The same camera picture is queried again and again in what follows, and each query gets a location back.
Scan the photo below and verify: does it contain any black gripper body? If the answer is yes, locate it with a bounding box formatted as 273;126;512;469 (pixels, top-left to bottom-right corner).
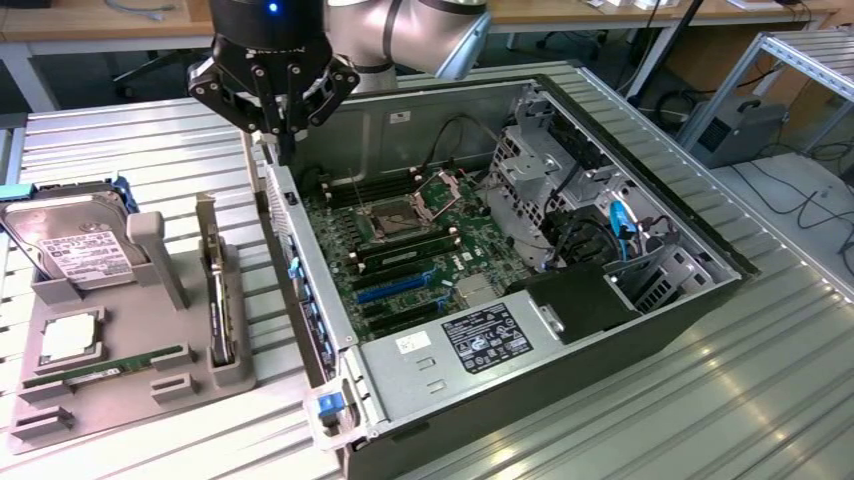
210;0;335;77

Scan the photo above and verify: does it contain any graphics card with metal bracket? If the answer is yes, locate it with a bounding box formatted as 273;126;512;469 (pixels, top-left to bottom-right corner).
195;191;237;364

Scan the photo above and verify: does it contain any open black PC case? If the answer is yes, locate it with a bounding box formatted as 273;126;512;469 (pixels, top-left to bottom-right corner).
247;73;762;480

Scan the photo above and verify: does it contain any black office chair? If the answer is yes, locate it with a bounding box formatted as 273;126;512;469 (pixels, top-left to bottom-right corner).
110;47;222;99
506;28;610;51

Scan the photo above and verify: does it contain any black RAM slot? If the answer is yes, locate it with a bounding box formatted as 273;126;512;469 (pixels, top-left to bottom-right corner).
326;177;420;201
323;172;417;195
353;231;456;260
322;167;416;190
350;225;453;254
327;182;421;207

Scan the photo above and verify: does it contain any thin metal locking lever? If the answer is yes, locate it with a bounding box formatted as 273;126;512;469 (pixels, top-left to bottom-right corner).
350;166;369;217

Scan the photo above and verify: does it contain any blue disk caddy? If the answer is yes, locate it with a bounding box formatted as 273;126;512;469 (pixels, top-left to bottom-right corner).
0;172;139;241

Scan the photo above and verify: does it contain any metal socket cover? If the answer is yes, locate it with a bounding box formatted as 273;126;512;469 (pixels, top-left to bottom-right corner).
411;168;464;212

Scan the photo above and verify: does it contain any CPU socket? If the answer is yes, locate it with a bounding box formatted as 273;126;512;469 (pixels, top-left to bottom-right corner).
362;198;430;242

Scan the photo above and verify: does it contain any wooden desk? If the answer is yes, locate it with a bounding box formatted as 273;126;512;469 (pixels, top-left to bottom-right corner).
0;0;843;114

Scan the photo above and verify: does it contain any metal disk bay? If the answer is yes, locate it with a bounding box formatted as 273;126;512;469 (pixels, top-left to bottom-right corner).
490;123;626;214
604;239;726;315

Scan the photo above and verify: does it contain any installed RAM stick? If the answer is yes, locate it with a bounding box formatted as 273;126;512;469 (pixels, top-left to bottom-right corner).
359;241;457;271

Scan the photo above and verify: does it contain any green motherboard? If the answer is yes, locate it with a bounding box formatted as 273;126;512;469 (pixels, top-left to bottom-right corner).
303;167;536;341

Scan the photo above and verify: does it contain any silver hard disk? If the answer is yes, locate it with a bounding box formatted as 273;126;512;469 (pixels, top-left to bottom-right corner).
0;192;149;291

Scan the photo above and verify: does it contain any blue expansion slot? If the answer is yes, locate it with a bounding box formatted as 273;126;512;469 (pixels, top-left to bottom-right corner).
357;280;433;305

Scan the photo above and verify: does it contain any silver chipset heat sink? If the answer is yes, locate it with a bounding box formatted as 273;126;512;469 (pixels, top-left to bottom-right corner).
456;276;497;307

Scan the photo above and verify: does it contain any grey parts rack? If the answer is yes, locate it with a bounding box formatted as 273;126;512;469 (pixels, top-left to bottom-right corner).
10;210;261;454

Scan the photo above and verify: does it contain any silver CPU chip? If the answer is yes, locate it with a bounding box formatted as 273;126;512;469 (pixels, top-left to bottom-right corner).
39;314;102;364

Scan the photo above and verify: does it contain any black plastic shroud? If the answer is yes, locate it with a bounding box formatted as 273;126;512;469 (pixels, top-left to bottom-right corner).
504;262;644;347

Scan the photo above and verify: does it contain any grey power supply unit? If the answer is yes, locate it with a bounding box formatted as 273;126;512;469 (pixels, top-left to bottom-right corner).
343;291;569;426

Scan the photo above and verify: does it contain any black stand pole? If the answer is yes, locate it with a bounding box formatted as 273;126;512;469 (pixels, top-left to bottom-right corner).
626;0;706;104

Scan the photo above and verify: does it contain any green RAM stick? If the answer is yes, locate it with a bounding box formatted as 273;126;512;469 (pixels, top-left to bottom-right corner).
22;344;186;390

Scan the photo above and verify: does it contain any grey box device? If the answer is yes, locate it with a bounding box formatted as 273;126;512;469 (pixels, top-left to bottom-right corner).
677;97;793;169

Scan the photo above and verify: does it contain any light blue cable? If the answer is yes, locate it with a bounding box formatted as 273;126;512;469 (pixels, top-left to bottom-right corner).
106;0;179;22

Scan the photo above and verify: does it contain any black wire bundle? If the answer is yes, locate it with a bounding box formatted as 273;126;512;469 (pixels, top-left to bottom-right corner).
538;192;622;269

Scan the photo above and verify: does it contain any blue wire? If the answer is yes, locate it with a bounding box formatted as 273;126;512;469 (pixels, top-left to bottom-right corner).
608;198;637;262

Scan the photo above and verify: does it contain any aluminium frame table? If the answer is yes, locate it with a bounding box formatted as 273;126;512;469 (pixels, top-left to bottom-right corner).
693;27;854;156

